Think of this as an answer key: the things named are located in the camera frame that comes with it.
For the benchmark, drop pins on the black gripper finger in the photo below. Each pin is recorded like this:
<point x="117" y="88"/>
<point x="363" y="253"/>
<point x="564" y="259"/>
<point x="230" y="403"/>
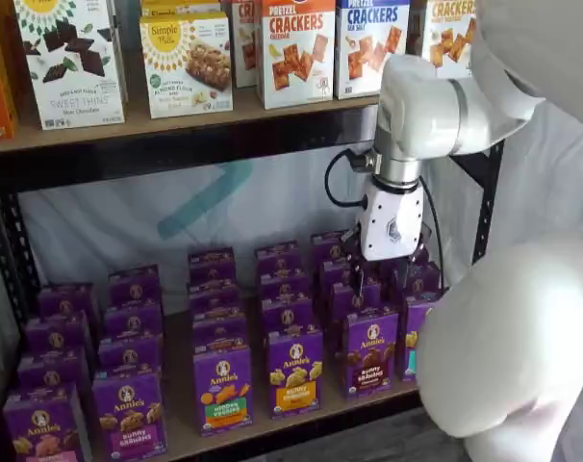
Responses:
<point x="358" y="279"/>
<point x="413" y="269"/>

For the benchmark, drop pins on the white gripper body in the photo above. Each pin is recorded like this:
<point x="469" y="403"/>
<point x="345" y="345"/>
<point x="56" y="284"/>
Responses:
<point x="392" y="221"/>

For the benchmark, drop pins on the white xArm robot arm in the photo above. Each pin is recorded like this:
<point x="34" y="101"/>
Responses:
<point x="416" y="110"/>

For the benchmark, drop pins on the purple Annie's box teal label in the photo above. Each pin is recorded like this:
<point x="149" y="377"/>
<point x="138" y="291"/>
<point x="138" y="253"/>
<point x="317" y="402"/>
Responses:
<point x="414" y="337"/>
<point x="428" y="284"/>

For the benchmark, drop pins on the purple Annie's box brown patch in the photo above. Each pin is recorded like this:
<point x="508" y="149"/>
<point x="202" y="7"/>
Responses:
<point x="335" y="273"/>
<point x="342" y="300"/>
<point x="371" y="356"/>
<point x="327" y="246"/>

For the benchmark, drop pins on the purple Annie's box yellow label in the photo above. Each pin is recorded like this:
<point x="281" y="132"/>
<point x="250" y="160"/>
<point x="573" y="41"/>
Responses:
<point x="286" y="315"/>
<point x="277" y="259"/>
<point x="280" y="286"/>
<point x="295" y="373"/>

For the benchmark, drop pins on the purple Annie's box orange label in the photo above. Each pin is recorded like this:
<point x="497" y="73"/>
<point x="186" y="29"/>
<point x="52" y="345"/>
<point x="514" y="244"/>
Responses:
<point x="222" y="390"/>
<point x="219" y="329"/>
<point x="214" y="298"/>
<point x="211" y="264"/>

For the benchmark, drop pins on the blue sea salt crackers box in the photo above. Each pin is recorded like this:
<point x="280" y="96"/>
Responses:
<point x="371" y="48"/>

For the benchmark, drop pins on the yellow honey mustard crackers box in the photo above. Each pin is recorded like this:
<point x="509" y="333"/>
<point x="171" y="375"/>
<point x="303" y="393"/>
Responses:
<point x="448" y="38"/>

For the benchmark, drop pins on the orange cheddar pretzel crackers box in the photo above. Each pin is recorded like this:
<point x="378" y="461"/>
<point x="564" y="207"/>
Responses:
<point x="296" y="53"/>
<point x="245" y="43"/>

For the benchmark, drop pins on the purple Annie's box tan bunnies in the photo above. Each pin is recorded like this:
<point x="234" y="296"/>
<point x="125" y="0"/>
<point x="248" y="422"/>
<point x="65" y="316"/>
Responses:
<point x="128" y="356"/>
<point x="134" y="321"/>
<point x="130" y="414"/>
<point x="134" y="286"/>

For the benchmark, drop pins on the Simple Mills almond bar box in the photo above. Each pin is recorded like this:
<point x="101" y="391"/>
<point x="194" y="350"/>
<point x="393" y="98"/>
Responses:
<point x="185" y="67"/>
<point x="181" y="7"/>

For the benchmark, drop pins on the purple Annie's box pink label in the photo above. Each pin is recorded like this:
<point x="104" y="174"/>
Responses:
<point x="41" y="423"/>
<point x="68" y="300"/>
<point x="56" y="334"/>
<point x="51" y="370"/>

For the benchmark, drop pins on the white Sweet Thins box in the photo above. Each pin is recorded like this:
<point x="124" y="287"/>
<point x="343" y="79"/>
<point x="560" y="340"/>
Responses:
<point x="70" y="62"/>

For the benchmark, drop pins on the white fabric side curtain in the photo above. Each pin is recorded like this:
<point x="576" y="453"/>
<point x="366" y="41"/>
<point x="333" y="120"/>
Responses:
<point x="561" y="168"/>

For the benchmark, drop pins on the white backdrop sheet teal logo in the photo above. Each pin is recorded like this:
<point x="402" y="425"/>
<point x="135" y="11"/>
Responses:
<point x="128" y="216"/>

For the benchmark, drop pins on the black metal shelf frame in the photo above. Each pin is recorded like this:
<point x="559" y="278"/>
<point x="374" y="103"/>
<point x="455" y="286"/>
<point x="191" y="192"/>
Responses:
<point x="128" y="163"/>

